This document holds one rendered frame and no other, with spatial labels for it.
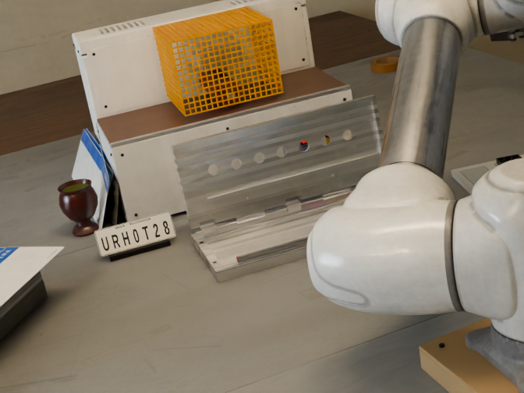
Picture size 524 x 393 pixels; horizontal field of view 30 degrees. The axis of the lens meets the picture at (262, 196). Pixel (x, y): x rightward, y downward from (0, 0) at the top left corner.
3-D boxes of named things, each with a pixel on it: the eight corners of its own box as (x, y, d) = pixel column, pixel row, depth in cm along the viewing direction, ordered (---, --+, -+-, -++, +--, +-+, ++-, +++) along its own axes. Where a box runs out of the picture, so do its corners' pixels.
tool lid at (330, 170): (171, 146, 194) (170, 145, 196) (193, 236, 198) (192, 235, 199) (375, 94, 204) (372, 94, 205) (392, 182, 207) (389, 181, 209)
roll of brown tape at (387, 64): (400, 61, 304) (399, 53, 303) (408, 69, 294) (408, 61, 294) (367, 67, 304) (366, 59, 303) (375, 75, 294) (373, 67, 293)
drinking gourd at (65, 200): (86, 221, 222) (75, 175, 218) (112, 225, 217) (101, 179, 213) (58, 236, 216) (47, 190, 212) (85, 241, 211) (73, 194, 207)
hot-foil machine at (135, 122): (129, 230, 213) (90, 61, 199) (102, 175, 250) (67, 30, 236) (440, 146, 230) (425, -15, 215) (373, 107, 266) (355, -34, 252)
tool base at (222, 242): (217, 282, 183) (214, 265, 181) (192, 242, 201) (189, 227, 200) (431, 221, 192) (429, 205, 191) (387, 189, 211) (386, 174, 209)
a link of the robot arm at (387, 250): (446, 260, 124) (284, 267, 132) (468, 338, 134) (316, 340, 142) (486, -62, 175) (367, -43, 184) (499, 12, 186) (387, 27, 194)
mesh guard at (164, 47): (185, 116, 212) (170, 42, 206) (165, 95, 230) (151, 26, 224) (283, 92, 217) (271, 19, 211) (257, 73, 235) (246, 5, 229)
